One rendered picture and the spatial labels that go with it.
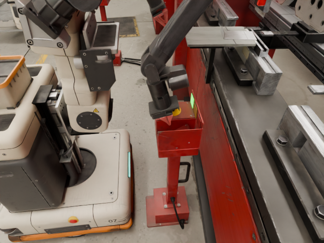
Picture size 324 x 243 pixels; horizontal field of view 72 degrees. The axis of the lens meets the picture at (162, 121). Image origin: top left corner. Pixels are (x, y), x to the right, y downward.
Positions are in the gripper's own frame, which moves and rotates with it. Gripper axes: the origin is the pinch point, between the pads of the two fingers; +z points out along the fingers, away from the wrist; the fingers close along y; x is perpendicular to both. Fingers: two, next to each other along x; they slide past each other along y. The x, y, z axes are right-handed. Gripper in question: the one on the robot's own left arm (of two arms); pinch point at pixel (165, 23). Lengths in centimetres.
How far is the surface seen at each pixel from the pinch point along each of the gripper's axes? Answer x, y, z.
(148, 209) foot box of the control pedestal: 58, -40, 81
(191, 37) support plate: -7.6, -17.5, 3.4
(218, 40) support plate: -16.6, -21.5, 8.0
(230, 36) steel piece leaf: -21.7, -19.3, 10.4
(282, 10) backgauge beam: -57, 16, 31
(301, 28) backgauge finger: -49, -19, 22
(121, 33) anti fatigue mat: 77, 244, 71
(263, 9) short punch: -34.7, -22.4, 4.7
